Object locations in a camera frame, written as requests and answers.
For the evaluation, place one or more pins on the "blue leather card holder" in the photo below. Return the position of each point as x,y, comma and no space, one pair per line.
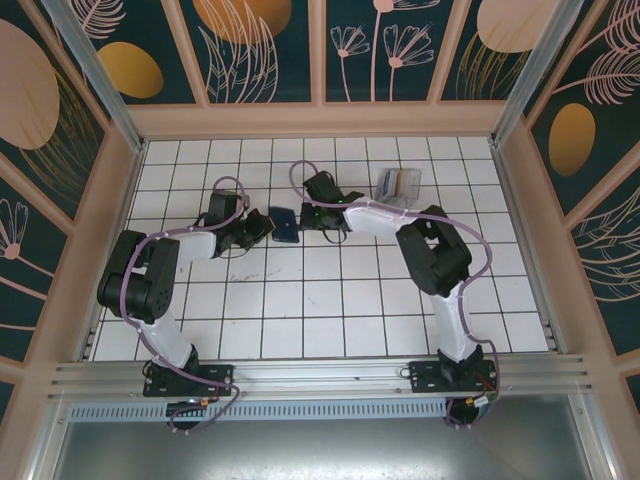
284,226

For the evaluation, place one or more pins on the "clear plastic card box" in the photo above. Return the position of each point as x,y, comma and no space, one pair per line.
400,190

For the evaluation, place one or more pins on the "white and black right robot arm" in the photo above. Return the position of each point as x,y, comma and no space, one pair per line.
440,260

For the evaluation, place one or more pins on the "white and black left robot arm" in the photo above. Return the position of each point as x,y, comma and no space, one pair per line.
150,280

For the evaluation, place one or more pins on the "blue credit card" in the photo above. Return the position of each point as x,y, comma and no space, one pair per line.
385,184

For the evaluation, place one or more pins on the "grey metal panel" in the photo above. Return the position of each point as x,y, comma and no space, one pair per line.
320,450

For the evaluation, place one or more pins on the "aluminium side rail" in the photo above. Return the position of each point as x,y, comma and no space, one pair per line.
112,250
530,250

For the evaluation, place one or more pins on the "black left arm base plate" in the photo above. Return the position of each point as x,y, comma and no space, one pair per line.
215,380

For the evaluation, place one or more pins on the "aluminium front rail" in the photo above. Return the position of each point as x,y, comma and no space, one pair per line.
320,375

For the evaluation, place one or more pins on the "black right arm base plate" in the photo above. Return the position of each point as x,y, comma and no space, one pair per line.
425,377

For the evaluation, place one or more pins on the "aluminium corner post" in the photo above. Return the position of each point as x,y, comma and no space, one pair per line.
95,75
532,70

